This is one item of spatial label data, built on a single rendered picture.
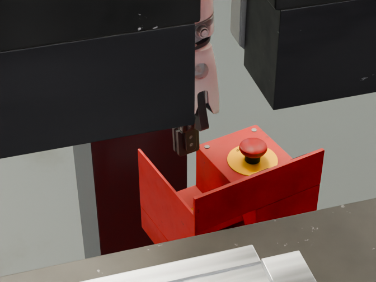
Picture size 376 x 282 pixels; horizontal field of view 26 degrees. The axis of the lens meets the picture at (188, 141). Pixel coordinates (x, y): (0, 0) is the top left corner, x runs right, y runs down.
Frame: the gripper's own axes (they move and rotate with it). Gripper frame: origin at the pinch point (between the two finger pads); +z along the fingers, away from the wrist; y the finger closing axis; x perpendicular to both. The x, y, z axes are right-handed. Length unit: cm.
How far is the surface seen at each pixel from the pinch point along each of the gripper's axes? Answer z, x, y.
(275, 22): -37, 14, -40
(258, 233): -1.2, 3.5, -22.9
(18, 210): 76, 2, 97
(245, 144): 3.5, -8.7, -1.2
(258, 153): 4.0, -9.5, -3.5
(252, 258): -9.8, 11.8, -34.1
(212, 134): 76, -62, 100
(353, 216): -0.9, -7.3, -26.0
